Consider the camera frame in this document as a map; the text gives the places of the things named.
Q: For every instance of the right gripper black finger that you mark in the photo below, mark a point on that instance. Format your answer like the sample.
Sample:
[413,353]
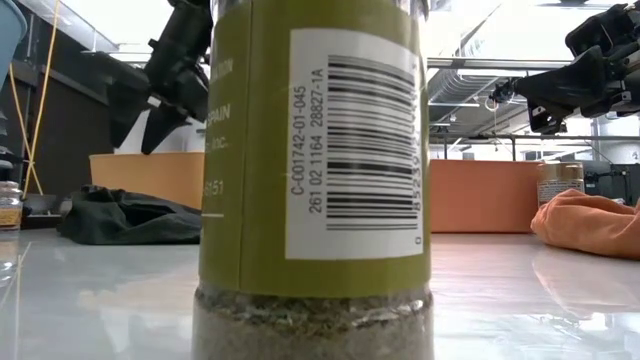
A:
[547,120]
[575,85]

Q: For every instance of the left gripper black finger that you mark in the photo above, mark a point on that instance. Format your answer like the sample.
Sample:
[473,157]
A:
[162,127]
[125,115]

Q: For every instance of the black cloth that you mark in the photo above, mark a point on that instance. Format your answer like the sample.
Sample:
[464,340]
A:
[130,220]

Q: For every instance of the teal plastic bin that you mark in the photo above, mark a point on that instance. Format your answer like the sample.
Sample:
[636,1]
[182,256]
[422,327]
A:
[10,35]

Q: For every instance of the tan-lid spice jar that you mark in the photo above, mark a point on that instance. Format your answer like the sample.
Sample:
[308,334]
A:
[10,215]

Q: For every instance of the white cylindrical column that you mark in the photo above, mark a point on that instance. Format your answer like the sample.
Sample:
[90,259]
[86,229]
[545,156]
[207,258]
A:
[196,142]

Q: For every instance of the black ceiling-mounted device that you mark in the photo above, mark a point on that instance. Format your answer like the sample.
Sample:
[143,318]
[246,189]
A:
[502,94]

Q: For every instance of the grey overhead beam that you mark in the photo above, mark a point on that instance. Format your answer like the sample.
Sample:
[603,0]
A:
[500,63]

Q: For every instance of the black background equipment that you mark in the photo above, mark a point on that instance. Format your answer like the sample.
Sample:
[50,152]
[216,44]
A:
[612,182]

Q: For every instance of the orange plastic bin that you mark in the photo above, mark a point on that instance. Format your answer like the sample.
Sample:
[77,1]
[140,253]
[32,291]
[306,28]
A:
[480,197]

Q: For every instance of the orange cloth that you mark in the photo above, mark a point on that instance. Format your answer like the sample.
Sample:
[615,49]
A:
[585,225]

